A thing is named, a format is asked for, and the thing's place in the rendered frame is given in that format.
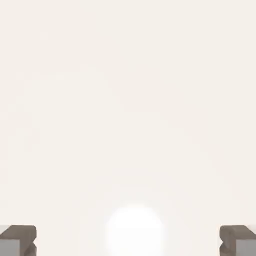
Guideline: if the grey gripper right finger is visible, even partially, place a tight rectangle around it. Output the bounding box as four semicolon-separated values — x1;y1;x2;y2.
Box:
219;224;256;256

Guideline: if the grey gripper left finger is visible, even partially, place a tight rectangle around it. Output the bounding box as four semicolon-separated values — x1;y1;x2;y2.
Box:
0;224;38;256

